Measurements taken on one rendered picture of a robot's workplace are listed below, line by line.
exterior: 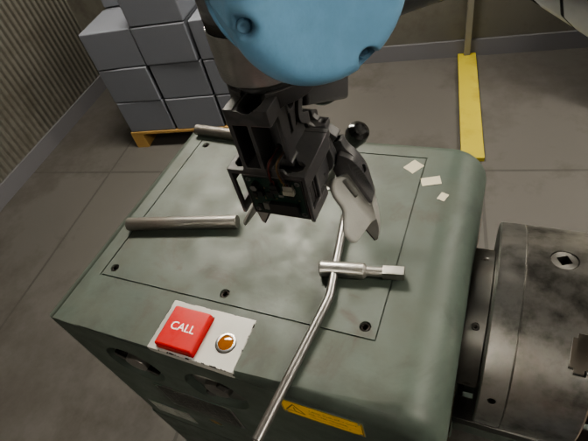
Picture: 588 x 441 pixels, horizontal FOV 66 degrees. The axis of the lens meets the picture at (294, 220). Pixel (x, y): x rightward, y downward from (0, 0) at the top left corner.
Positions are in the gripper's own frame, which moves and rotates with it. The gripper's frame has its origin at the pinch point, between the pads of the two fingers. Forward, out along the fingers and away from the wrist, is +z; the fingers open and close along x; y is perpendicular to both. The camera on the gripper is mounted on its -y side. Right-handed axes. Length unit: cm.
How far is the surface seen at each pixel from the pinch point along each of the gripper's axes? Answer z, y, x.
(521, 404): 27.0, 2.9, 24.4
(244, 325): 14.6, 7.5, -10.6
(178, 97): 103, -171, -174
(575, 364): 21.4, -1.4, 29.3
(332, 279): 13.1, -1.3, -0.8
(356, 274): 13.1, -2.8, 2.1
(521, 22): 120, -295, 21
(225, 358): 14.6, 12.5, -11.0
